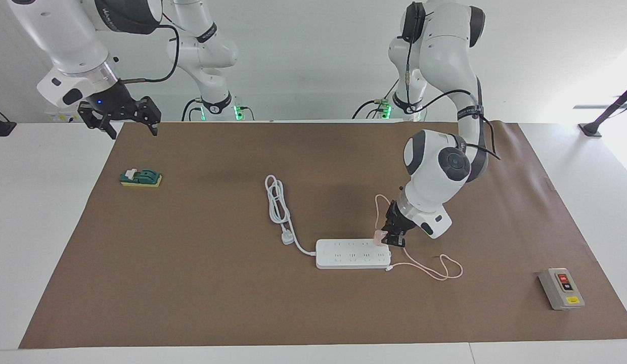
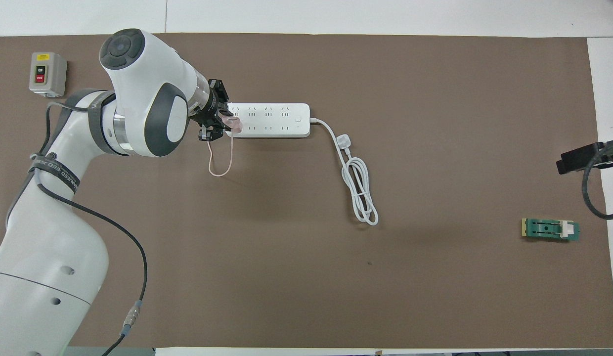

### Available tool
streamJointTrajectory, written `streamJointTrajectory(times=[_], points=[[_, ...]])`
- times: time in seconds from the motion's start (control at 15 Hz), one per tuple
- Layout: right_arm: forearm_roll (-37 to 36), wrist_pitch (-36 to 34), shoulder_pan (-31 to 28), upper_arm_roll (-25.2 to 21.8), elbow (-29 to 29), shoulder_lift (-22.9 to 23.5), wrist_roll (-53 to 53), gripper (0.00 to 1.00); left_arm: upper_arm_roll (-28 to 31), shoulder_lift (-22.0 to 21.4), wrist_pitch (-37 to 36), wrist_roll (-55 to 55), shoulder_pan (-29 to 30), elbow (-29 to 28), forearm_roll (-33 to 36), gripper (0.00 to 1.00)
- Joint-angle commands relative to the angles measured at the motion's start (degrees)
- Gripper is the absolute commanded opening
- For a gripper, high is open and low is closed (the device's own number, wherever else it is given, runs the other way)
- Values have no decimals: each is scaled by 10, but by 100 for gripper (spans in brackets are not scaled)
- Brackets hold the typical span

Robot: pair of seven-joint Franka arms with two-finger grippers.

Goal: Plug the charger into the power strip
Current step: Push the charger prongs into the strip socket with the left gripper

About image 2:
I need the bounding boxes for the brown table mat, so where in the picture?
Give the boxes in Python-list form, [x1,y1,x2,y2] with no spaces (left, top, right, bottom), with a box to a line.
[0,33,613,349]

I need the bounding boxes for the pink charging cable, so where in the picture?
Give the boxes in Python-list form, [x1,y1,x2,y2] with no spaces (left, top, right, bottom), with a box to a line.
[209,133,235,178]

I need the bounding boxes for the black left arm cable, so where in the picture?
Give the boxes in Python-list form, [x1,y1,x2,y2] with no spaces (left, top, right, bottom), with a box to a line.
[32,89,149,356]

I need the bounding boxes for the pink charger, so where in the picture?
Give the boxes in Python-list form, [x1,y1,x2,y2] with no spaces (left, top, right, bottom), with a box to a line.
[221,116,244,135]

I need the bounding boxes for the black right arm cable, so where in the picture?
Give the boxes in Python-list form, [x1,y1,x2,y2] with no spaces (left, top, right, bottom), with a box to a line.
[581,141,613,221]

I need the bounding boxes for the white power cord with plug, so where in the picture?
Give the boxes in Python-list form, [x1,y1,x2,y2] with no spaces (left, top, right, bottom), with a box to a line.
[309,118,379,226]

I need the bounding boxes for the grey on-off switch box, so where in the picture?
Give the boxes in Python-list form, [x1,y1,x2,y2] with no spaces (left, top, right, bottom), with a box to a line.
[29,52,68,98]

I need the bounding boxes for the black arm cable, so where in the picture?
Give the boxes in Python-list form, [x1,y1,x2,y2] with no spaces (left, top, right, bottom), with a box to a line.
[32,89,149,356]
[581,141,613,221]

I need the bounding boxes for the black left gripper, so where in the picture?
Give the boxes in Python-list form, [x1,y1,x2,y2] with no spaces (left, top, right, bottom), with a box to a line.
[190,78,230,142]

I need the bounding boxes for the green circuit board module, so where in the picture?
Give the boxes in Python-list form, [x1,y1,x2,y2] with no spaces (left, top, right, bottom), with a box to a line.
[522,218,580,243]

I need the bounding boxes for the white power strip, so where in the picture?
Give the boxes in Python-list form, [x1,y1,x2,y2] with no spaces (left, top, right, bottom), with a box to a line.
[226,103,311,138]

